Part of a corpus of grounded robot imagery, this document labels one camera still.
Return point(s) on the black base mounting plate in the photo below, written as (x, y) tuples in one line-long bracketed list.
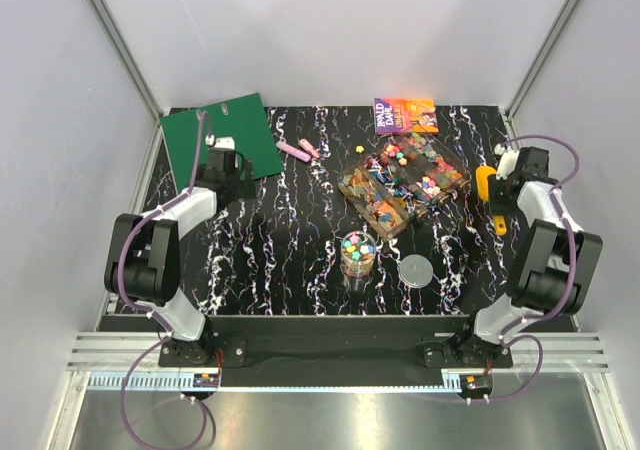
[(290, 374)]

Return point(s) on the Roald Dahl book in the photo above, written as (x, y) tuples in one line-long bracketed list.
[(396, 116)]

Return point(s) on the clear candy jar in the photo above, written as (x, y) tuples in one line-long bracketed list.
[(358, 255)]

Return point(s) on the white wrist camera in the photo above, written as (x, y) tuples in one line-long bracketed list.
[(507, 160), (221, 143)]

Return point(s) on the aluminium frame rail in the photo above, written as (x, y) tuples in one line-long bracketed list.
[(558, 352)]

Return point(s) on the clear acrylic candy tray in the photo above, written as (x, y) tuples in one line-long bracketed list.
[(402, 181)]

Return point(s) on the round clear jar lid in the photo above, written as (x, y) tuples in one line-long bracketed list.
[(415, 270)]

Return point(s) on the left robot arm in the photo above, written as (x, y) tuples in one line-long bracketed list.
[(144, 261)]

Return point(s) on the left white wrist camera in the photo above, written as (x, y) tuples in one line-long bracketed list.
[(221, 143)]

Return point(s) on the light pink highlighter pen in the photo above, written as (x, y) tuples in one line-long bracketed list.
[(293, 151)]

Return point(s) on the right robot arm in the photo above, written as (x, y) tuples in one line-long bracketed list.
[(554, 265)]

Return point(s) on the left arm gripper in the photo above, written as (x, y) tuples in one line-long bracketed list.
[(245, 188)]

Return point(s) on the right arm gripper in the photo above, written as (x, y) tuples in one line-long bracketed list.
[(494, 206)]

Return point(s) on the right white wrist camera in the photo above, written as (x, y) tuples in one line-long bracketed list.
[(507, 160)]

